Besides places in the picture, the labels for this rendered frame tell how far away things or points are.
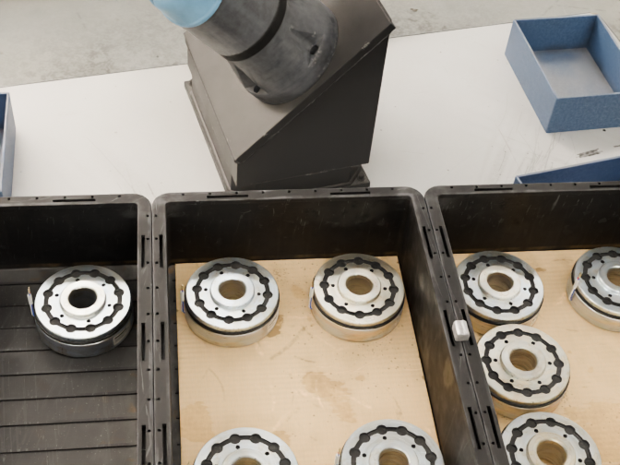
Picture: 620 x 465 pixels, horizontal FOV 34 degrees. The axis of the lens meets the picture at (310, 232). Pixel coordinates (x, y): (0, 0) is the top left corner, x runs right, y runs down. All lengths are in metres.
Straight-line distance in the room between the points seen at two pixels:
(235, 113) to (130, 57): 1.45
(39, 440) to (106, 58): 1.86
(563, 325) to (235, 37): 0.51
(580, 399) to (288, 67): 0.53
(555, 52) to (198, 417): 0.99
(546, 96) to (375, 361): 0.64
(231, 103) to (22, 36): 1.57
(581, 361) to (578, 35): 0.76
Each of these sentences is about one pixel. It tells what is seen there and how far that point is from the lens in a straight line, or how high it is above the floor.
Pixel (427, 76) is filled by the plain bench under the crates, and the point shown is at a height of 0.70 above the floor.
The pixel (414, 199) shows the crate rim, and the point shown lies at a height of 0.93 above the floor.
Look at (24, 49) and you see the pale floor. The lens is 2.88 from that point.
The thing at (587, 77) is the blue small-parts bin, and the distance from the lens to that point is 1.76.
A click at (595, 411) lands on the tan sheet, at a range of 1.14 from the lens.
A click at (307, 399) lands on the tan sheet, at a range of 1.08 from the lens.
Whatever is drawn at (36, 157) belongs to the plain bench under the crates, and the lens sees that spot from 1.52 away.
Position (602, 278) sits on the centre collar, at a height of 0.87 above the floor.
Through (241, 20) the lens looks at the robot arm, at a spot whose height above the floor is 1.00.
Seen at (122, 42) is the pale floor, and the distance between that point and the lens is 2.88.
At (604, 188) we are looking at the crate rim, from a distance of 1.22.
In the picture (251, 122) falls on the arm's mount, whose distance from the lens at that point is 1.36.
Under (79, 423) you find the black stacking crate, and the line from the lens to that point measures 1.07.
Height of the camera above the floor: 1.73
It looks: 47 degrees down
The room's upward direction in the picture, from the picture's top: 6 degrees clockwise
